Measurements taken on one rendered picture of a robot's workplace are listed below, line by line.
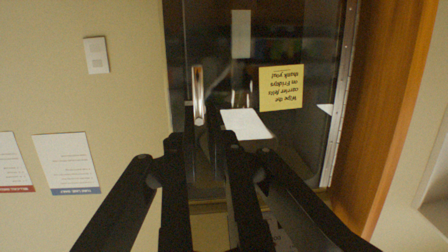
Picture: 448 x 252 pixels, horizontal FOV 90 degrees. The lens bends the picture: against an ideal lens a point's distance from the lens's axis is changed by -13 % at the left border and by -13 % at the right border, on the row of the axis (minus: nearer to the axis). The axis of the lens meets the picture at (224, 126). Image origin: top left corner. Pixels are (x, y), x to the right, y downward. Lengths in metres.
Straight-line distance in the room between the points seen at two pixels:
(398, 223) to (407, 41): 1.36
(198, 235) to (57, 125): 0.69
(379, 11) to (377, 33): 0.04
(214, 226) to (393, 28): 0.47
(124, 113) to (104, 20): 0.31
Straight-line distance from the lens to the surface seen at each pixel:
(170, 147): 0.16
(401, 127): 0.49
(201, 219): 0.52
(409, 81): 0.46
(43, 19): 0.96
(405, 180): 1.50
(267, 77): 0.43
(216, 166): 0.17
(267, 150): 0.15
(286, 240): 0.55
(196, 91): 0.36
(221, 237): 0.53
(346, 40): 0.47
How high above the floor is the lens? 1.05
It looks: 24 degrees up
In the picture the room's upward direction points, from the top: 179 degrees clockwise
